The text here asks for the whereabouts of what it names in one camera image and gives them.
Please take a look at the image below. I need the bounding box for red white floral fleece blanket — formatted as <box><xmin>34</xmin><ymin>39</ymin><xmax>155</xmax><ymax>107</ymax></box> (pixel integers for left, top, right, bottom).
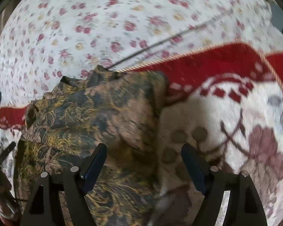
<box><xmin>10</xmin><ymin>43</ymin><xmax>283</xmax><ymax>225</ymax></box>

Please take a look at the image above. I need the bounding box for white rose print bedsheet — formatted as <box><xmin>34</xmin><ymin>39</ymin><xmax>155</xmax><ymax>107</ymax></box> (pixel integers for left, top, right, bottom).
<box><xmin>0</xmin><ymin>0</ymin><xmax>283</xmax><ymax>106</ymax></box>

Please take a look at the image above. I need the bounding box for black cable on bedsheet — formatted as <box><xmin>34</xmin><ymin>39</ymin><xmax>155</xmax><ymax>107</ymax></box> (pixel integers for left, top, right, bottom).
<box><xmin>106</xmin><ymin>9</ymin><xmax>234</xmax><ymax>70</ymax></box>

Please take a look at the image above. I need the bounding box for person's left hand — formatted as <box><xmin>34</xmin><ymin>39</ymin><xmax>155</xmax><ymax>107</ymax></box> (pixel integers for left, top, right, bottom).
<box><xmin>0</xmin><ymin>181</ymin><xmax>19</xmax><ymax>225</ymax></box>

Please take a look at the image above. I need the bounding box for dark gold patterned garment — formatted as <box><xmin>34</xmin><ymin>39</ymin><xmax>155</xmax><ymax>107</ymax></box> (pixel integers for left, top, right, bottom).
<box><xmin>14</xmin><ymin>64</ymin><xmax>194</xmax><ymax>226</ymax></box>

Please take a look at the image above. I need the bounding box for grey white appliance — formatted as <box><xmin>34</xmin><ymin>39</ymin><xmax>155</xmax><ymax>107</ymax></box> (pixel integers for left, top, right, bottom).
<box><xmin>270</xmin><ymin>2</ymin><xmax>283</xmax><ymax>34</ymax></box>

